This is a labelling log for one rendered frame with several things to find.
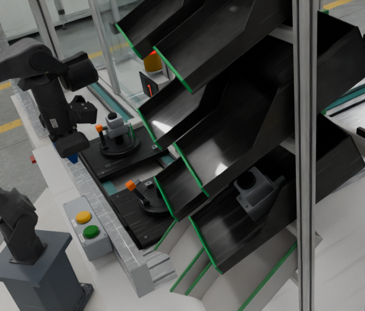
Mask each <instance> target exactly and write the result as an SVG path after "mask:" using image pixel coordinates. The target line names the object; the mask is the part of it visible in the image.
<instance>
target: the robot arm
mask: <svg viewBox="0 0 365 311"><path fill-rule="evenodd" d="M14 78H20V80H19V82H18V83H17V86H18V87H19V88H20V89H21V90H22V91H28V90H29V89H30V90H31V92H32V94H33V97H34V99H35V101H36V104H37V108H38V110H39V112H40V115H39V120H40V122H41V124H42V126H43V127H44V128H46V129H47V130H48V132H49V134H50V135H49V136H48V137H49V138H50V140H51V141H52V142H53V145H54V147H55V149H56V150H57V152H58V153H59V156H60V157H61V158H63V159H64V158H67V159H68V160H69V161H70V162H72V163H73V164H75V163H78V152H81V151H83V150H85V149H88V148H89V147H90V143H89V141H88V138H87V137H86V136H85V135H84V133H82V132H80V131H78V130H77V129H76V128H77V124H85V123H90V124H96V120H97V108H96V107H95V106H94V104H92V103H90V102H89V101H87V102H86V101H85V99H84V97H83V96H82V95H75V97H74V98H73V100H72V101H71V103H68V102H67V100H66V98H65V95H64V92H63V90H62V87H61V85H60V82H61V84H62V86H63V87H64V88H65V89H70V90H71V91H72V92H75V91H78V90H79V89H81V88H84V87H86V86H89V85H91V84H93V83H95V82H97V81H98V80H99V76H98V72H97V70H96V68H95V67H94V65H93V63H92V62H91V60H90V59H89V57H88V54H87V53H86V52H84V51H80V52H78V53H76V54H75V55H74V56H71V57H68V58H66V59H64V60H60V59H58V58H56V57H54V56H53V55H52V52H51V50H50V49H49V48H48V47H47V46H45V45H44V44H42V43H40V42H39V41H37V40H35V39H33V38H24V39H21V40H20V41H18V42H16V43H14V44H13V45H11V46H9V47H8V48H7V49H6V50H4V51H3V52H2V53H1V54H0V83H1V82H3V81H6V80H10V79H14ZM59 80H60V81H59ZM35 210H36V208H35V207H34V205H33V204H32V203H31V201H30V200H29V198H28V197H27V195H24V194H21V193H20V192H19V191H18V190H17V189H16V188H15V187H14V188H13V189H12V191H11V192H10V191H5V190H3V189H2V188H0V217H1V218H0V231H1V233H2V235H3V239H4V241H5V243H6V244H7V246H8V248H9V250H10V252H11V254H12V257H11V258H10V259H9V262H10V263H17V264H22V265H34V264H35V262H36V261H37V259H38V258H39V256H40V255H41V254H42V252H43V250H44V249H45V248H46V246H47V243H44V242H41V241H40V239H39V237H38V236H37V235H36V232H35V226H36V224H37V222H38V215H37V214H36V212H35Z"/></svg>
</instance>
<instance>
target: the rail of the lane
mask: <svg viewBox="0 0 365 311"><path fill-rule="evenodd" d="M50 141H51V140H50ZM51 144H52V147H53V148H54V150H55V151H56V153H57V155H58V157H59V159H60V161H61V162H62V164H63V166H64V167H65V169H66V171H67V173H68V174H69V176H70V178H71V179H72V182H73V183H74V185H75V187H76V188H77V190H78V192H79V194H80V196H83V195H85V196H86V198H87V200H88V201H89V203H90V205H91V207H92V208H93V210H94V211H95V213H96V215H97V217H98V219H99V220H100V222H101V224H102V226H103V227H104V229H105V230H106V232H107V234H108V236H109V238H110V242H111V244H112V247H113V251H112V252H113V254H114V255H115V257H116V259H117V260H118V263H119V264H120V266H121V268H122V269H123V271H124V273H125V275H126V277H127V278H128V280H129V282H130V283H131V285H132V287H133V289H134V290H135V292H136V294H137V296H138V298H141V297H142V296H145V295H146V294H148V293H150V292H152V291H154V290H155V288H154V284H153V281H152V277H151V275H150V271H149V268H148V265H147V262H146V260H145V259H144V258H143V256H142V254H141V253H140V251H139V249H138V248H137V247H136V245H135V243H134V242H133V240H132V239H131V237H130V236H129V234H128V233H127V231H129V227H128V225H127V223H126V222H125V220H124V219H123V217H122V216H121V214H118V215H117V216H116V214H115V212H114V211H113V209H112V208H111V206H110V205H109V203H108V202H107V200H106V199H105V197H104V195H103V194H102V193H101V191H100V189H99V188H98V186H97V185H96V183H95V182H94V180H93V179H92V177H91V175H90V174H89V172H88V171H87V169H86V168H85V166H84V165H83V163H82V161H81V160H80V158H79V157H78V163H75V164H73V163H72V162H70V161H69V160H68V159H67V158H64V159H63V158H61V157H60V156H59V153H58V152H57V150H56V149H55V147H54V145H53V142H51Z"/></svg>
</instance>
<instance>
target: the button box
mask: <svg viewBox="0 0 365 311"><path fill-rule="evenodd" d="M63 207H64V210H65V212H66V214H67V217H68V219H69V221H70V223H71V225H72V227H73V230H74V232H75V234H76V236H77V238H78V240H79V242H80V244H81V246H82V248H83V250H84V252H85V254H86V256H87V258H88V260H89V261H90V262H91V261H93V260H95V259H97V258H99V257H101V256H103V255H105V254H108V253H109V252H112V251H113V247H112V244H111V242H110V238H109V236H108V234H107V232H106V230H105V229H104V227H103V226H102V224H101V222H100V220H99V219H98V217H97V215H96V213H95V211H94V210H93V208H92V207H91V205H90V203H89V201H88V200H87V198H86V196H85V195H83V196H81V197H78V198H76V199H74V200H72V201H69V202H67V203H64V204H63ZM82 211H88V212H89V213H90V215H91V218H90V219H89V220H88V221H87V222H85V223H78V222H77V220H76V216H77V214H78V213H80V212H82ZM89 225H96V226H97V227H98V229H99V233H98V234H97V235H96V236H95V237H93V238H86V237H85V236H84V234H83V231H84V229H85V228H86V227H87V226H89Z"/></svg>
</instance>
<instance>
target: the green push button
mask: <svg viewBox="0 0 365 311"><path fill-rule="evenodd" d="M98 233H99V229H98V227H97V226H96V225H89V226H87V227H86V228H85V229H84V231H83V234H84V236H85V237H86V238H93V237H95V236H96V235H97V234H98Z"/></svg>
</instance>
